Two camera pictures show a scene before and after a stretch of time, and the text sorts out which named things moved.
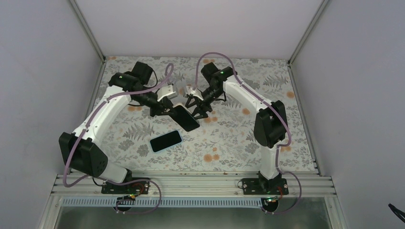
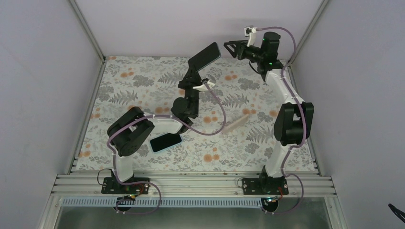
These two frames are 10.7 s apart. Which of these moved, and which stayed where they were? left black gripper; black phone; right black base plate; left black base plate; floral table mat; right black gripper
Moved: black phone; left black gripper; right black gripper
Stayed: right black base plate; left black base plate; floral table mat
